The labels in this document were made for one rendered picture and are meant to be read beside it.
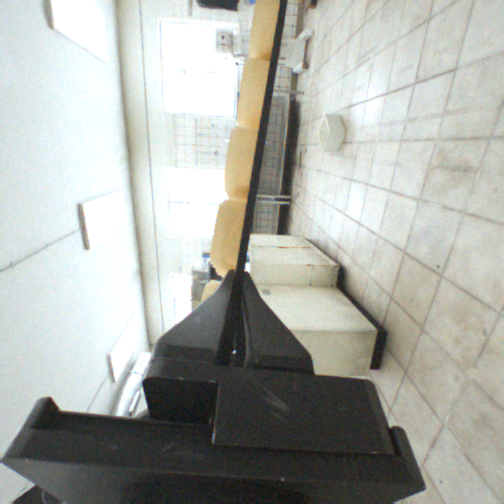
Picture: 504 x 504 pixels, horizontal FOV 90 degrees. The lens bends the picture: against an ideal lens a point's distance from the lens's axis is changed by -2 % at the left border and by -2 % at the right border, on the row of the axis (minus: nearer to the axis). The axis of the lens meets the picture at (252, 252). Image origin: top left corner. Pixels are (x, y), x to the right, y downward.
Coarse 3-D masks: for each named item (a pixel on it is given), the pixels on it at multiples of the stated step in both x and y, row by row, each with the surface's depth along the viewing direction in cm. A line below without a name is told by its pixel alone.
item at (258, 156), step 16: (272, 48) 16; (272, 64) 16; (272, 80) 16; (256, 144) 15; (256, 160) 15; (256, 176) 15; (256, 192) 15; (240, 240) 14; (240, 256) 14; (240, 272) 14; (240, 288) 14; (224, 352) 13
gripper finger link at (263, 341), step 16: (256, 288) 13; (240, 304) 14; (256, 304) 11; (240, 320) 14; (256, 320) 10; (272, 320) 10; (240, 336) 13; (256, 336) 9; (272, 336) 9; (288, 336) 9; (240, 352) 13; (256, 352) 8; (272, 352) 8; (288, 352) 8; (304, 352) 8; (256, 368) 8; (272, 368) 8; (288, 368) 8; (304, 368) 8
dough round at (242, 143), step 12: (240, 132) 17; (252, 132) 17; (228, 144) 17; (240, 144) 17; (252, 144) 17; (228, 156) 17; (240, 156) 17; (252, 156) 17; (228, 168) 17; (240, 168) 17; (228, 180) 18; (240, 180) 18; (228, 192) 19; (240, 192) 18
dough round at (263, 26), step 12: (264, 0) 19; (276, 0) 19; (264, 12) 18; (276, 12) 19; (252, 24) 19; (264, 24) 19; (252, 36) 19; (264, 36) 19; (252, 48) 20; (264, 48) 20
